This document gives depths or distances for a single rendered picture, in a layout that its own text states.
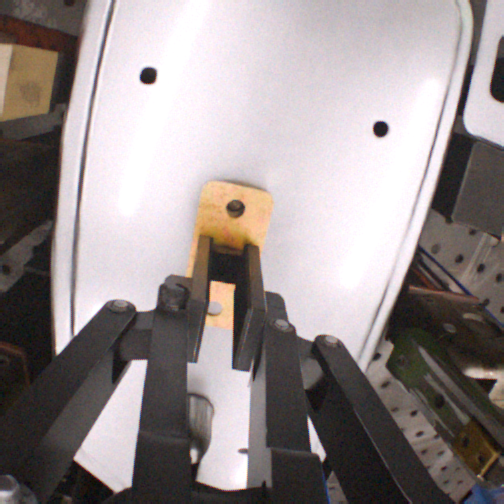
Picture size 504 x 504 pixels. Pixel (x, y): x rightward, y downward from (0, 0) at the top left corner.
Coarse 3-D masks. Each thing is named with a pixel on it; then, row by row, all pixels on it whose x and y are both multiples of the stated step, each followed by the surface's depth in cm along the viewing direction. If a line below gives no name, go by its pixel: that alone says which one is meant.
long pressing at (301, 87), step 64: (128, 0) 18; (192, 0) 19; (256, 0) 19; (320, 0) 19; (384, 0) 19; (448, 0) 19; (128, 64) 20; (192, 64) 20; (256, 64) 20; (320, 64) 20; (384, 64) 20; (448, 64) 20; (64, 128) 20; (128, 128) 21; (192, 128) 21; (256, 128) 21; (320, 128) 22; (448, 128) 22; (64, 192) 22; (128, 192) 22; (192, 192) 23; (320, 192) 23; (384, 192) 23; (64, 256) 23; (128, 256) 24; (320, 256) 24; (384, 256) 25; (64, 320) 25; (320, 320) 26; (384, 320) 27; (128, 384) 27; (192, 384) 27; (128, 448) 30; (320, 448) 31
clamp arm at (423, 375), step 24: (408, 336) 27; (432, 336) 28; (408, 360) 27; (432, 360) 25; (408, 384) 27; (432, 384) 24; (456, 384) 22; (432, 408) 24; (456, 408) 22; (480, 408) 20; (456, 432) 21; (480, 432) 19; (456, 456) 21; (480, 456) 19; (480, 480) 19
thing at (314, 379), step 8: (272, 296) 18; (280, 296) 18; (272, 304) 18; (280, 304) 18; (272, 312) 17; (280, 312) 17; (288, 320) 17; (304, 344) 15; (256, 352) 16; (304, 352) 15; (256, 360) 15; (304, 360) 14; (312, 360) 14; (256, 368) 15; (304, 368) 15; (312, 368) 14; (320, 368) 14; (304, 376) 15; (312, 376) 15; (320, 376) 14; (304, 384) 15; (312, 384) 15; (320, 384) 15; (328, 384) 15
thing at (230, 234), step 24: (216, 192) 21; (240, 192) 21; (264, 192) 21; (216, 216) 21; (240, 216) 22; (264, 216) 22; (192, 240) 22; (216, 240) 22; (240, 240) 22; (264, 240) 22; (192, 264) 22; (216, 264) 22; (240, 264) 22; (216, 288) 23
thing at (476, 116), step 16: (496, 0) 19; (496, 16) 19; (496, 32) 20; (480, 48) 20; (496, 48) 20; (480, 64) 20; (480, 80) 21; (480, 96) 21; (464, 112) 21; (480, 112) 21; (496, 112) 21; (480, 128) 22; (496, 128) 22; (496, 144) 22
